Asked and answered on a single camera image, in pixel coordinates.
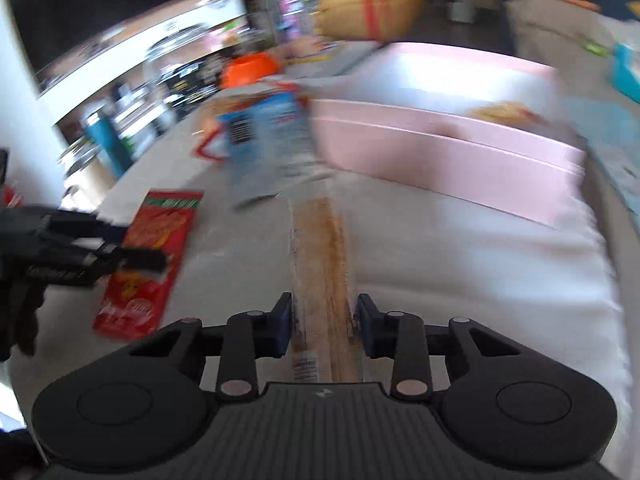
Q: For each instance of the yellow snack packet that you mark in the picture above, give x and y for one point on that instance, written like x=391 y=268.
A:
x=502 y=112

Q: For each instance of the small green item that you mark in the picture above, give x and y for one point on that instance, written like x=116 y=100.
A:
x=595 y=49

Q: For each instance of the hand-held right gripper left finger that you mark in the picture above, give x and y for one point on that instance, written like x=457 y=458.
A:
x=282 y=321

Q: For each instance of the yellow plush with red ribbon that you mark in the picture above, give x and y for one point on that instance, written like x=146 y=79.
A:
x=370 y=0

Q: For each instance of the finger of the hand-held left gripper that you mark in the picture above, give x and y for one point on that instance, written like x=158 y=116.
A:
x=85 y=230
x=135 y=259

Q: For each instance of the teal box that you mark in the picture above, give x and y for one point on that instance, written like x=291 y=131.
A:
x=626 y=70

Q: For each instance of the blue snack packet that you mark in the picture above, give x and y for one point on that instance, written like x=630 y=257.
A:
x=270 y=135

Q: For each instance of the black television screen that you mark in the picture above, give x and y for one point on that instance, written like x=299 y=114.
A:
x=100 y=10

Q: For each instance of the person's left hand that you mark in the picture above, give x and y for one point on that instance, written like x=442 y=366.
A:
x=20 y=320

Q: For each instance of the red snack packet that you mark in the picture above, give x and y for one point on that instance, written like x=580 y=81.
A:
x=135 y=310

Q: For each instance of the orange pumpkin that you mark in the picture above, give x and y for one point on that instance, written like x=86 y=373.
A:
x=247 y=69

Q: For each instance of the cluttered shelf unit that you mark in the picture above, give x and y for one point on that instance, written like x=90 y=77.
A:
x=170 y=80

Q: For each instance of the teal bottle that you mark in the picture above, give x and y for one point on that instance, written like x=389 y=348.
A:
x=106 y=145

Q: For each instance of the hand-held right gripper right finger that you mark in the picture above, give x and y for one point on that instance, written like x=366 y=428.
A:
x=365 y=326

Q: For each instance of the clear wafer pack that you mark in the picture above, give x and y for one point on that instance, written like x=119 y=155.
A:
x=322 y=260

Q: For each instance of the pink box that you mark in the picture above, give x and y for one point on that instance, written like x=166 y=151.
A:
x=450 y=160

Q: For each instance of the blue patterned cloth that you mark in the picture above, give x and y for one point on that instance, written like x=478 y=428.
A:
x=615 y=150

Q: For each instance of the sofa with grey cover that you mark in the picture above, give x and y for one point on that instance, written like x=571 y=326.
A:
x=560 y=40

